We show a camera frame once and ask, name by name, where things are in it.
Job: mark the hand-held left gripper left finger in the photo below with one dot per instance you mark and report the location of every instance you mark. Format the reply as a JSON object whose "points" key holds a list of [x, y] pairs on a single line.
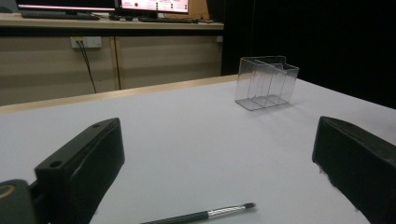
{"points": [[77, 174]]}

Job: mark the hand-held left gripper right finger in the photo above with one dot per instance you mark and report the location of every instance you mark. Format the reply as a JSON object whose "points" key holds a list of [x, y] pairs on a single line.
{"points": [[361, 168]]}

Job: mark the black makeup brush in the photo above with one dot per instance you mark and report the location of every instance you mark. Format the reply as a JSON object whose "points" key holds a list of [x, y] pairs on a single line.
{"points": [[193, 216]]}

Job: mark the clear plastic organizer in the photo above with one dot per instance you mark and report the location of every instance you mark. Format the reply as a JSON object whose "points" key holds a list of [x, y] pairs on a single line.
{"points": [[264, 84]]}

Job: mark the black curtain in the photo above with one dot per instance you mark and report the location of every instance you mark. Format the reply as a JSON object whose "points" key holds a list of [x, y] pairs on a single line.
{"points": [[327, 34]]}

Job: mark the beige desk with panels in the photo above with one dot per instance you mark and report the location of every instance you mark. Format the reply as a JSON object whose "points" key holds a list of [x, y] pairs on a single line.
{"points": [[155, 59]]}

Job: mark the black keyboard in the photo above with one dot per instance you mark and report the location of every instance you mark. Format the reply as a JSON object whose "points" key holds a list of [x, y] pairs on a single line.
{"points": [[59, 15], [168, 20]]}

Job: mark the wide computer monitor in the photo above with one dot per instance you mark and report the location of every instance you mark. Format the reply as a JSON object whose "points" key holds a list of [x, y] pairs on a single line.
{"points": [[65, 3]]}

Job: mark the computer monitor with red dots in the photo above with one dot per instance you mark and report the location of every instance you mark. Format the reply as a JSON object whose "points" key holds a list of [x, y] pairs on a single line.
{"points": [[154, 4]]}

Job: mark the brown cardboard box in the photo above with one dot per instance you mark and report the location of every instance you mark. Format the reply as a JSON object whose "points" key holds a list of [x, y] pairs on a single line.
{"points": [[199, 7]]}

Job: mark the white wall outlet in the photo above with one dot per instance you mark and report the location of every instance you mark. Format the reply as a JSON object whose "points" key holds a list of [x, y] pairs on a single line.
{"points": [[90, 42]]}

